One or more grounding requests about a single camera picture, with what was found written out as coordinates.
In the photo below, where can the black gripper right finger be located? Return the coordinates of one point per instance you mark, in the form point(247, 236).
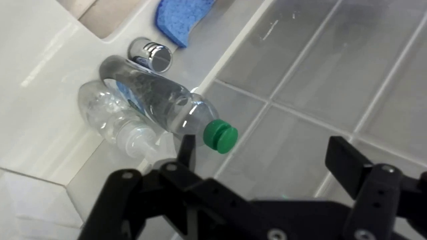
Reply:
point(378, 195)

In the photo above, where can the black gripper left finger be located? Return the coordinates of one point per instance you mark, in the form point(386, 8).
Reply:
point(134, 204)

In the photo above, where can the green capped soap bottle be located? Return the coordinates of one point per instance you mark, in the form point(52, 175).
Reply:
point(164, 100)

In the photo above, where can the clear empty plastic bottle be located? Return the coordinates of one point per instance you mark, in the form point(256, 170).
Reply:
point(107, 115)

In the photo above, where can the chrome round counter button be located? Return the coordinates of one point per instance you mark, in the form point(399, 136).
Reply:
point(154, 55)

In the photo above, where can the stainless steel sink basin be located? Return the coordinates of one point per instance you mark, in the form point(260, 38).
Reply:
point(98, 18)

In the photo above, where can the blue sponge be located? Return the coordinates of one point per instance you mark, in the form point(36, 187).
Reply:
point(182, 18)

